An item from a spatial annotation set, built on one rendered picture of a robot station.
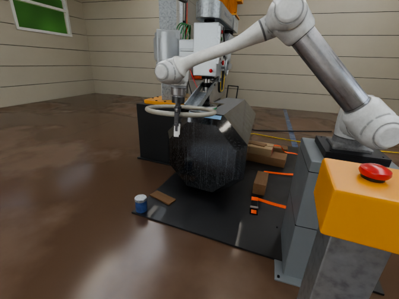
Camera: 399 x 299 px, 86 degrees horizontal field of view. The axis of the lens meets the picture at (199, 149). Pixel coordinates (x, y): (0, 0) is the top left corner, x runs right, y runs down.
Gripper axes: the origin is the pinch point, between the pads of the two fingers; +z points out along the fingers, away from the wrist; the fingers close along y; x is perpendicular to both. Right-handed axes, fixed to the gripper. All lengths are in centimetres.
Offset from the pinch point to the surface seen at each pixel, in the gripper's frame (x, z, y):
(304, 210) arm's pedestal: -74, 33, -25
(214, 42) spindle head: -19, -61, 70
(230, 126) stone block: -39, 6, 55
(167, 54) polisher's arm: 31, -55, 136
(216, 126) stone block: -27, 6, 53
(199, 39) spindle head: -7, -63, 74
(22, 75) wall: 484, -8, 481
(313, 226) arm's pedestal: -80, 42, -26
